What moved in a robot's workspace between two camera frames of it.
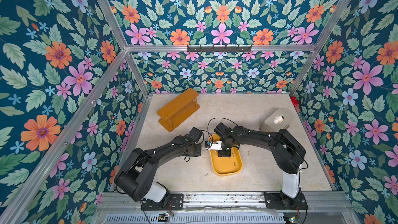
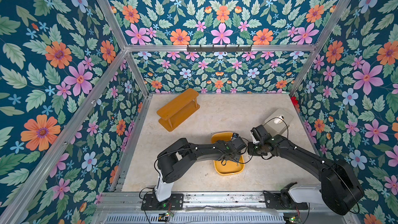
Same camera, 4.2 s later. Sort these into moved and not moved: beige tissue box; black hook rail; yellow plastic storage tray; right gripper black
Moved: right gripper black
Not moved: beige tissue box; yellow plastic storage tray; black hook rail
